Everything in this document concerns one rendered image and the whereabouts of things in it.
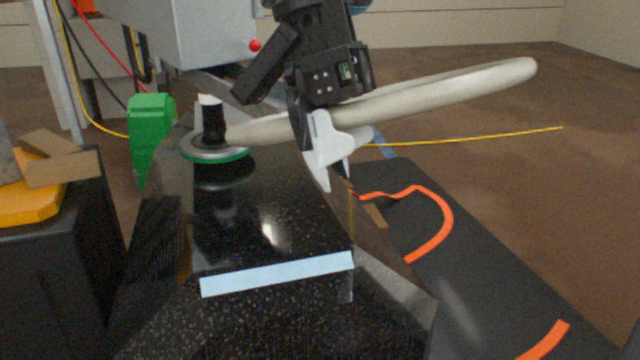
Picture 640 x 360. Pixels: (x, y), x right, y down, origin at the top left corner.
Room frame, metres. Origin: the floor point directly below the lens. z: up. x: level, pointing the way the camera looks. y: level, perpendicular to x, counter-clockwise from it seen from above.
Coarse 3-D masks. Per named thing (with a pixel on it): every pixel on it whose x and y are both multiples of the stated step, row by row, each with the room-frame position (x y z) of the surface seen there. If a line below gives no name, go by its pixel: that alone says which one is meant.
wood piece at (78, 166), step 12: (60, 156) 1.25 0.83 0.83; (72, 156) 1.25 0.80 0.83; (84, 156) 1.25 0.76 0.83; (96, 156) 1.25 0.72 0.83; (36, 168) 1.17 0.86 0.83; (48, 168) 1.17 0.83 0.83; (60, 168) 1.17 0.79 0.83; (72, 168) 1.18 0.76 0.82; (84, 168) 1.20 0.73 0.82; (96, 168) 1.21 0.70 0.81; (36, 180) 1.14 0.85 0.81; (48, 180) 1.15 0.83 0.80; (60, 180) 1.17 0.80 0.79; (72, 180) 1.18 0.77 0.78
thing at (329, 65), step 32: (288, 0) 0.49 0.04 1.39; (320, 0) 0.49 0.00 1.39; (352, 0) 0.52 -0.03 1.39; (320, 32) 0.49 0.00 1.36; (352, 32) 0.49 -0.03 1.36; (288, 64) 0.48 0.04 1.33; (320, 64) 0.46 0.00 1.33; (352, 64) 0.47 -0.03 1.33; (320, 96) 0.47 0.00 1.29; (352, 96) 0.47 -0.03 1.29
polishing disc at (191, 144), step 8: (184, 136) 1.23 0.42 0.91; (192, 136) 1.23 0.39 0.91; (200, 136) 1.23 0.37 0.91; (184, 144) 1.18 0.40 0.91; (192, 144) 1.18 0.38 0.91; (200, 144) 1.18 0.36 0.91; (224, 144) 1.18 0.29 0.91; (184, 152) 1.14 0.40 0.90; (192, 152) 1.12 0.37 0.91; (200, 152) 1.12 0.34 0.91; (208, 152) 1.12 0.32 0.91; (216, 152) 1.12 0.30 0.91; (224, 152) 1.12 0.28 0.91; (232, 152) 1.13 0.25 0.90
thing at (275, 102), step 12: (180, 72) 1.20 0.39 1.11; (192, 72) 1.14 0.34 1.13; (204, 72) 1.10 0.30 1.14; (228, 72) 1.22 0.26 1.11; (240, 72) 1.17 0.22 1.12; (192, 84) 1.15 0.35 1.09; (204, 84) 1.09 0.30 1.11; (216, 84) 1.03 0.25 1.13; (228, 84) 0.98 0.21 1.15; (276, 84) 1.02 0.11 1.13; (216, 96) 1.04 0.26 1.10; (228, 96) 0.98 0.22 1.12; (276, 96) 1.02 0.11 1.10; (240, 108) 0.94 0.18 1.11; (252, 108) 0.89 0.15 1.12; (264, 108) 0.85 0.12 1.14; (276, 108) 0.82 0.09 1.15
